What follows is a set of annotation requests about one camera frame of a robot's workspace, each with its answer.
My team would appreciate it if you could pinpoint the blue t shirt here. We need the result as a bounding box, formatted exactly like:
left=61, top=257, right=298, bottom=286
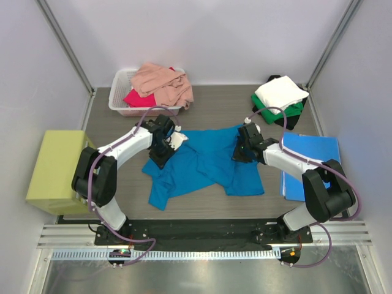
left=142, top=125, right=265, bottom=211

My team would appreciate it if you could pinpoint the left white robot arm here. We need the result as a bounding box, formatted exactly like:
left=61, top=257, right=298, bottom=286
left=71, top=115, right=189, bottom=245

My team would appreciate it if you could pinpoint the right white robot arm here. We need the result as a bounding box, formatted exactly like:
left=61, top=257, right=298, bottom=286
left=232, top=121, right=356, bottom=243

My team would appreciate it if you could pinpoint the black folded t shirt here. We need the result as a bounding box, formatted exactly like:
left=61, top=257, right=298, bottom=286
left=251, top=75, right=307, bottom=130

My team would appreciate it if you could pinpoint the green folded t shirt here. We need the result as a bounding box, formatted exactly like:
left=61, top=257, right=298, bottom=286
left=251, top=94, right=304, bottom=124

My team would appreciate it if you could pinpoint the red t shirt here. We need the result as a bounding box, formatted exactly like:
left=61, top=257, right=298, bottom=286
left=123, top=63, right=178, bottom=107

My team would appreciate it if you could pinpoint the pink t shirt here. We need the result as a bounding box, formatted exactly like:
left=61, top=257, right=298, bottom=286
left=130, top=62, right=194, bottom=110

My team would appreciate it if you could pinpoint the white folded t shirt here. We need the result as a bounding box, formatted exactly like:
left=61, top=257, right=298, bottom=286
left=255, top=76, right=309, bottom=115

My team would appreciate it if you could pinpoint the blue folder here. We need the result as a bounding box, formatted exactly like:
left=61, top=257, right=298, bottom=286
left=280, top=132, right=341, bottom=202

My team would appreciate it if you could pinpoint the white plastic basket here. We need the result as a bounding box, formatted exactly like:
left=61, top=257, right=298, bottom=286
left=108, top=68, right=186, bottom=117

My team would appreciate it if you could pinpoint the yellow green box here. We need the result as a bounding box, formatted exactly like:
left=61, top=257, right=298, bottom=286
left=26, top=130, right=94, bottom=216

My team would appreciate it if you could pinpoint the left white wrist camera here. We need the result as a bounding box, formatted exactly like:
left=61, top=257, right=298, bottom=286
left=167, top=126, right=189, bottom=151

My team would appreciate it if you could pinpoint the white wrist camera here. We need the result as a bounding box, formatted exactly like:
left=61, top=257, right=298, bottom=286
left=167, top=126, right=189, bottom=151
left=243, top=117, right=261, bottom=134

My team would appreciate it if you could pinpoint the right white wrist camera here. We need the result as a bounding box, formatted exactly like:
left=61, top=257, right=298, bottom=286
left=243, top=117, right=261, bottom=134

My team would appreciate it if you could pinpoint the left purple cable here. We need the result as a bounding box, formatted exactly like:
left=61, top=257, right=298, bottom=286
left=87, top=105, right=157, bottom=266

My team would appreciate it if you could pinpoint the purple cable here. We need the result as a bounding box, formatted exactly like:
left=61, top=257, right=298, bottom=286
left=246, top=107, right=364, bottom=268
left=87, top=105, right=157, bottom=266

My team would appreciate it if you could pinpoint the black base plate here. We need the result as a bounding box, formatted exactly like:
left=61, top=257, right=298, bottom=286
left=100, top=219, right=302, bottom=263

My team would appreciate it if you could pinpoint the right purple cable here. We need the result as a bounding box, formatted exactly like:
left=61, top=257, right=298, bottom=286
left=246, top=107, right=364, bottom=268

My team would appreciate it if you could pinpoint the white slotted cable duct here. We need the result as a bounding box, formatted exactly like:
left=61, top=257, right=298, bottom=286
left=51, top=247, right=281, bottom=262

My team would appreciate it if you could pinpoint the aluminium rail frame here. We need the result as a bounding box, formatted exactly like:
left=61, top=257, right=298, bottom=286
left=37, top=222, right=372, bottom=252

